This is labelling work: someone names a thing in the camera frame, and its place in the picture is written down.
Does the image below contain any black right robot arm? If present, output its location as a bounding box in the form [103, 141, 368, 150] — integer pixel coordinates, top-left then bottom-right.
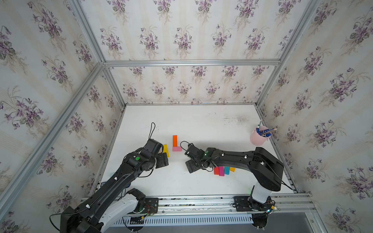
[185, 143, 284, 204]

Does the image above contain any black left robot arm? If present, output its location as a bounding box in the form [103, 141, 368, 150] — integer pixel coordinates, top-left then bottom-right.
[59, 139, 168, 233]

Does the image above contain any yellow block left group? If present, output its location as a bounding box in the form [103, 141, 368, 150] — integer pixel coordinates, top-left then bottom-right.
[163, 144, 170, 158]

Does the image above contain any red block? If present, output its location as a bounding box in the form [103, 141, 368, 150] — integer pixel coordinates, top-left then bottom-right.
[214, 167, 220, 175]

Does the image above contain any magenta block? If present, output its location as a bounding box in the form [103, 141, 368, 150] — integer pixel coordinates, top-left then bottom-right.
[219, 167, 225, 177]

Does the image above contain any teal block right group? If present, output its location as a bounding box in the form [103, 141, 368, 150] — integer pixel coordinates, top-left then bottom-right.
[224, 167, 230, 175]

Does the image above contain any pink pen cup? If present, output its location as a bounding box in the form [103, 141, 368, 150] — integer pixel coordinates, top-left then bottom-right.
[250, 126, 271, 147]

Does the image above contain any white vent grille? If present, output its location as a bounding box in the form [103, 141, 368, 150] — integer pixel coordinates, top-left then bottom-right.
[112, 214, 254, 227]

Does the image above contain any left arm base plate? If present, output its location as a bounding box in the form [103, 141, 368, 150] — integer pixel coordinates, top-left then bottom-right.
[130, 198, 159, 215]

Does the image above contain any aluminium front rail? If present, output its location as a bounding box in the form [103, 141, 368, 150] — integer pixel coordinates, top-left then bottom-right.
[72, 192, 317, 218]

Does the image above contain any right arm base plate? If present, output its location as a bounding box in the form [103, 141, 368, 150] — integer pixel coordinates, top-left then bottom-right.
[233, 196, 275, 213]

